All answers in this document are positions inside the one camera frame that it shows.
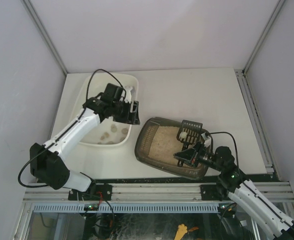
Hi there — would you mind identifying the black slotted litter scoop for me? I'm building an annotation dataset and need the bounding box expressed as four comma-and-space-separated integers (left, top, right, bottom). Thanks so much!
176, 120, 203, 168

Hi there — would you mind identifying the white plastic bin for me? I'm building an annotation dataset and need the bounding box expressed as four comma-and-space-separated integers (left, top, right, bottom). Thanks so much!
70, 71, 140, 147

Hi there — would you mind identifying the dark translucent litter box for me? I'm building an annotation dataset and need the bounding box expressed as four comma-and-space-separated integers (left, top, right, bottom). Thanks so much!
134, 117, 208, 180

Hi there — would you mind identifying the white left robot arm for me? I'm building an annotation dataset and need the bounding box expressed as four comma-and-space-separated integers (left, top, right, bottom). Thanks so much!
29, 83, 140, 192

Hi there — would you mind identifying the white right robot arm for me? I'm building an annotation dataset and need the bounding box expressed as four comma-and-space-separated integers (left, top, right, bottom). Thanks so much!
173, 142, 294, 240

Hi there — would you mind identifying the yellow paw shaped object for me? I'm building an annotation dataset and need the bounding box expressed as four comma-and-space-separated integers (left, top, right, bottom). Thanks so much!
174, 224, 188, 240

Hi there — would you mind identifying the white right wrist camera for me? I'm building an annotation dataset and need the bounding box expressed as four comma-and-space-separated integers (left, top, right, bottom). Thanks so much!
201, 132, 212, 148

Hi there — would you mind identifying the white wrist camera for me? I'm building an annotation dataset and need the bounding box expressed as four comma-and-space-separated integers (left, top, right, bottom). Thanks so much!
201, 132, 212, 148
124, 86, 136, 103

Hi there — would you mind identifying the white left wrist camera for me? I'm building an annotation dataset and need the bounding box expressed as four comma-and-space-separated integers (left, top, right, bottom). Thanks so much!
124, 86, 136, 103

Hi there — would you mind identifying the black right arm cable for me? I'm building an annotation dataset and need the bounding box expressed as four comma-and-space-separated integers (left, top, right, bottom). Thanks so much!
210, 131, 239, 176

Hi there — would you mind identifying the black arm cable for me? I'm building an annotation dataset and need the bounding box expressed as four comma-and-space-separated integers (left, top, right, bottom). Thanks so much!
85, 69, 124, 101
210, 131, 239, 176

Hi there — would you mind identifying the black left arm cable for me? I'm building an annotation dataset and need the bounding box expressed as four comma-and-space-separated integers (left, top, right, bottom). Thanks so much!
85, 69, 124, 101

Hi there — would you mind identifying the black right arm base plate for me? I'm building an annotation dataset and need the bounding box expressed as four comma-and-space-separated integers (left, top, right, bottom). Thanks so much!
200, 184, 229, 201

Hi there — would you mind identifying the aluminium front frame rail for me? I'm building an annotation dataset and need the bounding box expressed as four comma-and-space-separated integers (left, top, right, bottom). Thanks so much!
23, 182, 294, 203

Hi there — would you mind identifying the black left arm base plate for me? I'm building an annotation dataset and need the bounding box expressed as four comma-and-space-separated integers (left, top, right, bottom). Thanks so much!
68, 183, 113, 201

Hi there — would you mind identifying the grey slotted cable duct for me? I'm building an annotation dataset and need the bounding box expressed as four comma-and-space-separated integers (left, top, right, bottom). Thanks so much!
33, 202, 219, 214

